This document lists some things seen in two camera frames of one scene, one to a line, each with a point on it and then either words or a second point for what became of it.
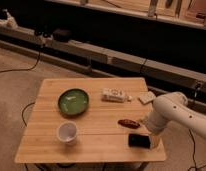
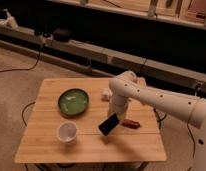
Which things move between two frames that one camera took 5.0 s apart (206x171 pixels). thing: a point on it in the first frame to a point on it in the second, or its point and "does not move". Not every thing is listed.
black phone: x=138 y=140 to x=109 y=124
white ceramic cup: x=67 y=132 does not move
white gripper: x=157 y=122 to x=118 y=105
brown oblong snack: x=128 y=123 does not move
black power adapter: x=62 y=35 does not move
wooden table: x=89 y=120 does not move
